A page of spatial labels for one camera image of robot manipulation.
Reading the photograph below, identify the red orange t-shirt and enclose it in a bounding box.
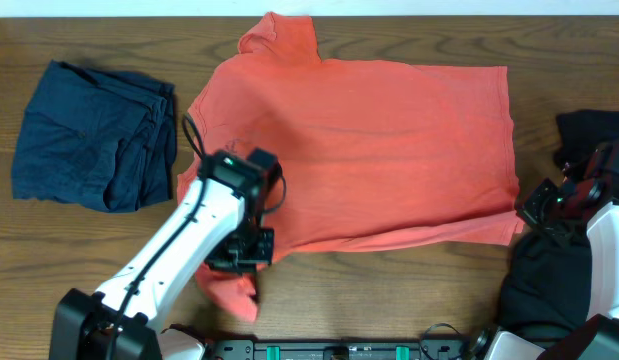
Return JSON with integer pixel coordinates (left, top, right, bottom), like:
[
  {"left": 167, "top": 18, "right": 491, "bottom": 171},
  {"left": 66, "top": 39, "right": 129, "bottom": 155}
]
[{"left": 176, "top": 10, "right": 525, "bottom": 324}]

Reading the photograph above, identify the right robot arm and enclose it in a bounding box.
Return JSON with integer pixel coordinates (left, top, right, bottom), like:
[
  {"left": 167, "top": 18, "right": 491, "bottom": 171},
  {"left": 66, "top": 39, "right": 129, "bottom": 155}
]
[{"left": 470, "top": 140, "right": 619, "bottom": 360}]

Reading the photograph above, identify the folded navy blue garment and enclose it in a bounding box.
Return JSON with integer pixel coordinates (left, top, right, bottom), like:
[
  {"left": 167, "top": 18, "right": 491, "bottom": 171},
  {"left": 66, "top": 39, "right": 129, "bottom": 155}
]
[{"left": 11, "top": 61, "right": 177, "bottom": 213}]

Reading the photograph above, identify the black garment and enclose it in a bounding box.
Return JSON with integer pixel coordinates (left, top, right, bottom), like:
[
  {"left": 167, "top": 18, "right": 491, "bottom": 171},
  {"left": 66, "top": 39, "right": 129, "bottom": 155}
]
[{"left": 496, "top": 110, "right": 619, "bottom": 339}]

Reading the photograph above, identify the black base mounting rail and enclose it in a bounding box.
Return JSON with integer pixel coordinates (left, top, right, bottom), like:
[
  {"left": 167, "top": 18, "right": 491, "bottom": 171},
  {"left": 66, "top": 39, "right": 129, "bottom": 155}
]
[{"left": 203, "top": 323, "right": 493, "bottom": 360}]

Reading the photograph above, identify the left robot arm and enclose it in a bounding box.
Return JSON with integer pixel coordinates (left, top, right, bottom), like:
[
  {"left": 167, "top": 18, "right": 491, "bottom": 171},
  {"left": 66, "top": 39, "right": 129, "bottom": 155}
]
[{"left": 49, "top": 149, "right": 282, "bottom": 359}]

